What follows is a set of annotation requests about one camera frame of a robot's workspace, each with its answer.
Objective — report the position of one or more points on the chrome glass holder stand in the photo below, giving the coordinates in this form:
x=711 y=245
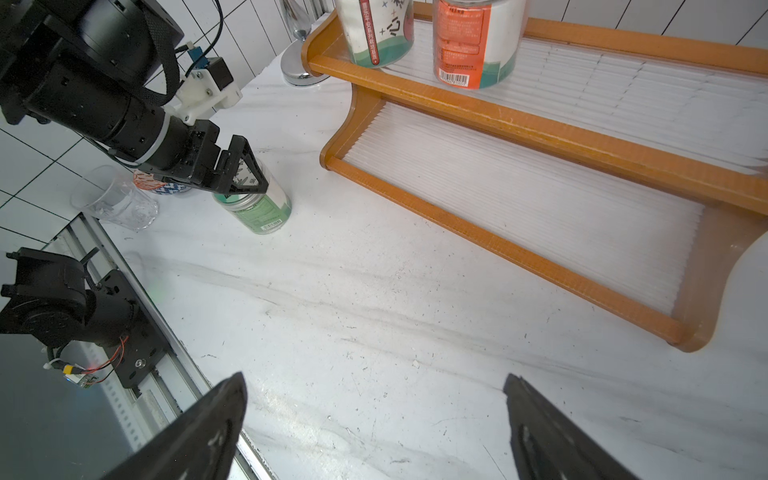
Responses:
x=299 y=25

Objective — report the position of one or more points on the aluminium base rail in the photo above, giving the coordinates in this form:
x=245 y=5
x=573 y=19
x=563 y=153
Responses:
x=170 y=380

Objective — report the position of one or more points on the jar with flower lid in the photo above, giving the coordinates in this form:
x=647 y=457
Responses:
x=475 y=43

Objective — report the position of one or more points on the orange wooden three-tier shelf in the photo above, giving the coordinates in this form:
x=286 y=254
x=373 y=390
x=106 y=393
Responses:
x=629 y=169

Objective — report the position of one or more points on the jar with strawberry lid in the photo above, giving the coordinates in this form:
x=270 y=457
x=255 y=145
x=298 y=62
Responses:
x=377 y=32

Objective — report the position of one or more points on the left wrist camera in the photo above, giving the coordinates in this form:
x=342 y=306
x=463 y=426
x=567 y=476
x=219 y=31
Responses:
x=206 y=88

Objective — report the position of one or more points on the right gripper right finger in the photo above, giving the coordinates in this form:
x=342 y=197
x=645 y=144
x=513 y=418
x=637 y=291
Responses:
x=546 y=444

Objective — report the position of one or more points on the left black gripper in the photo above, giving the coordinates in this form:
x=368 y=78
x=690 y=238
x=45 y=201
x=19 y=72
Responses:
x=189 y=155

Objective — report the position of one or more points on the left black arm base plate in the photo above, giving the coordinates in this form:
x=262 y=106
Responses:
x=88 y=330

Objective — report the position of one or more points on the clear drinking glass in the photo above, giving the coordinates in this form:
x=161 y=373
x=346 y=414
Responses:
x=109 y=194

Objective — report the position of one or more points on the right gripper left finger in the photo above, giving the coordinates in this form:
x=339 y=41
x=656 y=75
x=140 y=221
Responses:
x=200 y=444

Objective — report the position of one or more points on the jar with green tree lid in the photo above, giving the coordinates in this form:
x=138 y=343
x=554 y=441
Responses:
x=262 y=213

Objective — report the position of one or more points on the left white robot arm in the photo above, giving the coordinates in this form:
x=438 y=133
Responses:
x=120 y=74

